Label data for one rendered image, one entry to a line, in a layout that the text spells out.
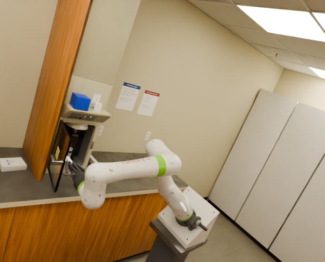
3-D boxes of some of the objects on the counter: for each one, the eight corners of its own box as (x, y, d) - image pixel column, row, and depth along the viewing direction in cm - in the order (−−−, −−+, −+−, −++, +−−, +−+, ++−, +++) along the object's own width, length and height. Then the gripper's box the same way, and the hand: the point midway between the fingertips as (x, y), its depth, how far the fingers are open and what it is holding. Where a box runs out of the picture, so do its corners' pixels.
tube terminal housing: (36, 156, 202) (60, 65, 183) (74, 157, 224) (99, 76, 205) (44, 173, 185) (72, 75, 165) (85, 172, 207) (113, 86, 188)
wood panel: (22, 147, 207) (65, -30, 172) (26, 147, 209) (69, -28, 174) (36, 180, 173) (93, -32, 138) (40, 180, 175) (98, -29, 140)
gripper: (95, 174, 131) (79, 153, 147) (71, 174, 122) (56, 152, 138) (91, 186, 133) (76, 164, 149) (67, 187, 124) (53, 164, 140)
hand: (68, 161), depth 141 cm, fingers closed
